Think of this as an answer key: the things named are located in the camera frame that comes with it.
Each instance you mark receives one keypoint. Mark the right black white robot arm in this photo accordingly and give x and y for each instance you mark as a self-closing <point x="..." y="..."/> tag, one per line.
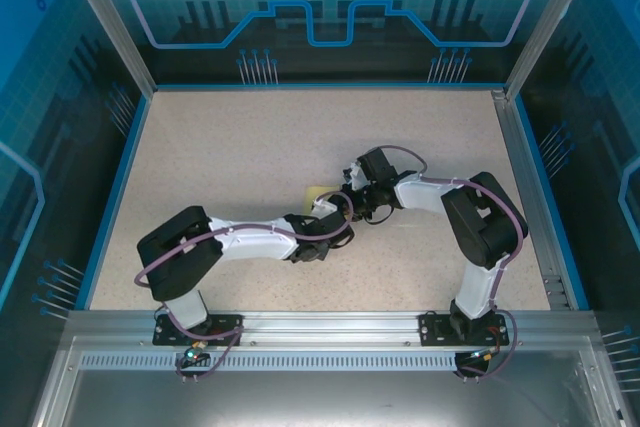
<point x="480" y="227"/>

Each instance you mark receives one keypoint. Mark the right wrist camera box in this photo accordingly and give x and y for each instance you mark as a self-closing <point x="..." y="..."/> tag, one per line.
<point x="356" y="177"/>

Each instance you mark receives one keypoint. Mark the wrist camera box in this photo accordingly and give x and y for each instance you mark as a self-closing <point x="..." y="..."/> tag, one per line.
<point x="356" y="177"/>
<point x="322" y="207"/>

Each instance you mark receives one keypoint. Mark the metal tray panel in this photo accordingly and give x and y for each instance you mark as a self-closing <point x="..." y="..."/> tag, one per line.
<point x="320" y="402"/>

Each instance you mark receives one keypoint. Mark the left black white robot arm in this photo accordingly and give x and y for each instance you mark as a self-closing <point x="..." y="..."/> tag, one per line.
<point x="170" y="252"/>

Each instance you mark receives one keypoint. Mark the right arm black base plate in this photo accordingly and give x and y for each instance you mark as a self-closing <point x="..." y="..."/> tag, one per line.
<point x="432" y="329"/>

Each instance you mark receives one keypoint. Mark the aluminium base beam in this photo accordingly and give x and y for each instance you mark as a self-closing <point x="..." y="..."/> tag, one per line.
<point x="330" y="327"/>

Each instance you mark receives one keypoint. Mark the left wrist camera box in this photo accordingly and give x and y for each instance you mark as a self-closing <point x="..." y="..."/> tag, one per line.
<point x="322" y="207"/>

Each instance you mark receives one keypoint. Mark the aluminium side rail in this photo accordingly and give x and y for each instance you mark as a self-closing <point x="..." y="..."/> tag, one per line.
<point x="517" y="147"/>

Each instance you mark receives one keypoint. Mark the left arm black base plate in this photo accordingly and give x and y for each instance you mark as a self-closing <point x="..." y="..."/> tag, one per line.
<point x="167" y="334"/>

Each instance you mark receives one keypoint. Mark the aluminium frame post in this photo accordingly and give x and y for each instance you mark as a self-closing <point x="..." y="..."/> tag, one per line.
<point x="542" y="22"/>
<point x="115" y="22"/>

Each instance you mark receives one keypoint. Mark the right aluminium frame post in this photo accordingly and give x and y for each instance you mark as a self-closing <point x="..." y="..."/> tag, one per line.
<point x="542" y="22"/>

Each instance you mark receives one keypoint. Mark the yellow paper sheet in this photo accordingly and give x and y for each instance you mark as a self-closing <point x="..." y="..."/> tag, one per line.
<point x="317" y="196"/>

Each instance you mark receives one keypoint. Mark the left aluminium frame post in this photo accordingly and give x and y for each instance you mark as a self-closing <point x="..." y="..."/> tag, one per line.
<point x="115" y="22"/>

